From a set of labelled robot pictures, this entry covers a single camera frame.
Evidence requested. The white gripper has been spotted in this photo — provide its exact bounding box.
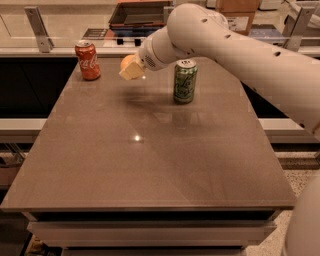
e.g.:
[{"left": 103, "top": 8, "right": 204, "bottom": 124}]
[{"left": 119, "top": 27, "right": 176, "bottom": 80}]

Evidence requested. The orange fruit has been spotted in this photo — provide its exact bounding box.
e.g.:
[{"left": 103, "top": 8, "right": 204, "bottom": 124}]
[{"left": 120, "top": 55, "right": 134, "bottom": 69}]

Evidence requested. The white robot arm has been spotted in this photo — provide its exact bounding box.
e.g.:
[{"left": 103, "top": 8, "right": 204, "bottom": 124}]
[{"left": 120, "top": 3, "right": 320, "bottom": 140}]

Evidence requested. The green soda can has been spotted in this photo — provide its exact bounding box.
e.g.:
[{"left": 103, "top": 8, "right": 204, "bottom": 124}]
[{"left": 173, "top": 59, "right": 198, "bottom": 104}]

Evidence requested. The red coke can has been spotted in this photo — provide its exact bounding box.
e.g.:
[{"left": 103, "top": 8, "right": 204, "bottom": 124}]
[{"left": 75, "top": 40, "right": 101, "bottom": 81}]

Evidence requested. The dark tray bin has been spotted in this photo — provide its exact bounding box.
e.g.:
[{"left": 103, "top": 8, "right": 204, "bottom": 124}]
[{"left": 109, "top": 0, "right": 172, "bottom": 27}]

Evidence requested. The cardboard box with label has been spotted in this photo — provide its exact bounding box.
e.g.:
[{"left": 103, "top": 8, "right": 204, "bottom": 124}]
[{"left": 216, "top": 0, "right": 259, "bottom": 35}]

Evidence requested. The middle metal railing post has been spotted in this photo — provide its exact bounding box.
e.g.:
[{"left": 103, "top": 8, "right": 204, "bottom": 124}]
[{"left": 163, "top": 6, "right": 174, "bottom": 23}]

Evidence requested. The metal railing post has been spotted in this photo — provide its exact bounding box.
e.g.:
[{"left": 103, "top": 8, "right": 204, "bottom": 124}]
[
  {"left": 24, "top": 6, "right": 54, "bottom": 53},
  {"left": 283, "top": 7, "right": 315, "bottom": 52},
  {"left": 163, "top": 6, "right": 174, "bottom": 23}
]

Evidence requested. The left metal railing post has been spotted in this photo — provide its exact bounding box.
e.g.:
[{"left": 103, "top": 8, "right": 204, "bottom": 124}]
[{"left": 24, "top": 6, "right": 54, "bottom": 53}]

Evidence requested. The right metal railing post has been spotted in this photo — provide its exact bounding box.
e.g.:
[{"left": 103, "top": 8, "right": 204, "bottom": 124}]
[{"left": 283, "top": 7, "right": 315, "bottom": 52}]

